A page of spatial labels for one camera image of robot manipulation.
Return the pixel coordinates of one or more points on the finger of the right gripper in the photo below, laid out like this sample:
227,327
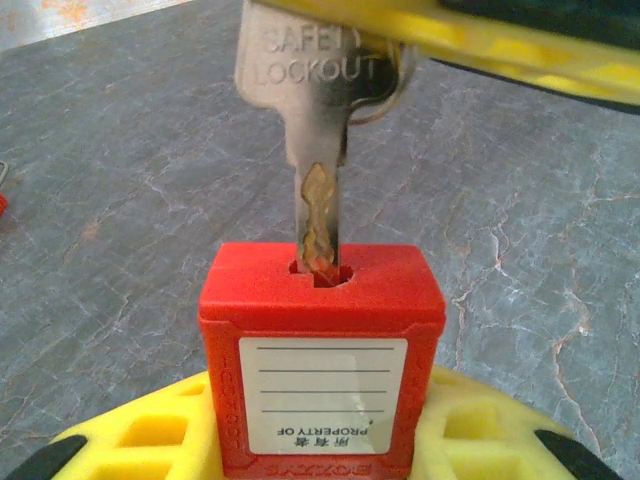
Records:
500,55

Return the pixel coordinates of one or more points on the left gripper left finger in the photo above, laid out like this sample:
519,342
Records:
150,440

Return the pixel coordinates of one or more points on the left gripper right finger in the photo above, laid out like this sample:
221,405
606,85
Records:
490,440

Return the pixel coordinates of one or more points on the small metal key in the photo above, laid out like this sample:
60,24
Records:
315,125

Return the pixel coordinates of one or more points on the red safety padlock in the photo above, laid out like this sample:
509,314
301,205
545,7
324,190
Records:
320,310
2,205

